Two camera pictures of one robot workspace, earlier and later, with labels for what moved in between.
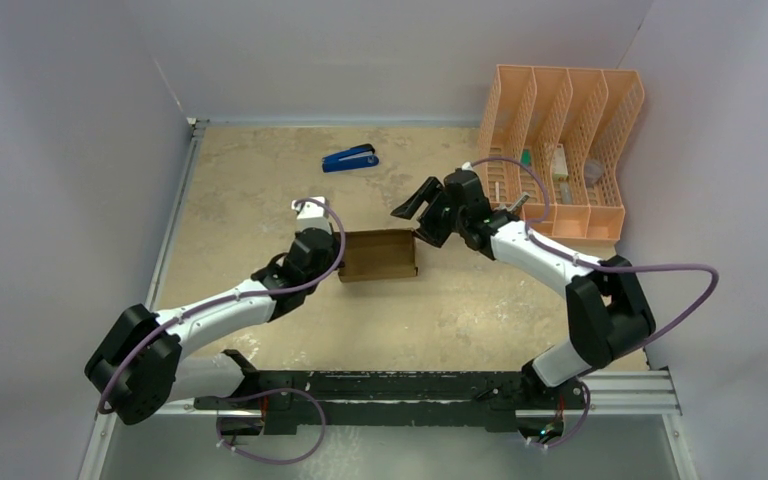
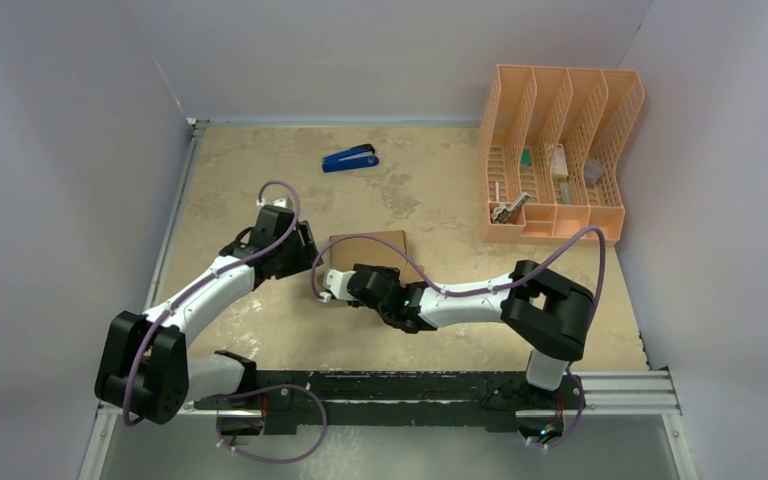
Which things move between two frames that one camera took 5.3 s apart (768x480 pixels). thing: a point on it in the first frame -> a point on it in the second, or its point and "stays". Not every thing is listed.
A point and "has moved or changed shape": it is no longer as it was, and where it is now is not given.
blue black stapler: (353, 158) stays
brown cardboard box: (379, 254) has moved or changed shape
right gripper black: (437, 216) -> (363, 285)
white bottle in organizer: (560, 170) stays
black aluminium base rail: (379, 400) stays
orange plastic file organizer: (544, 134) stays
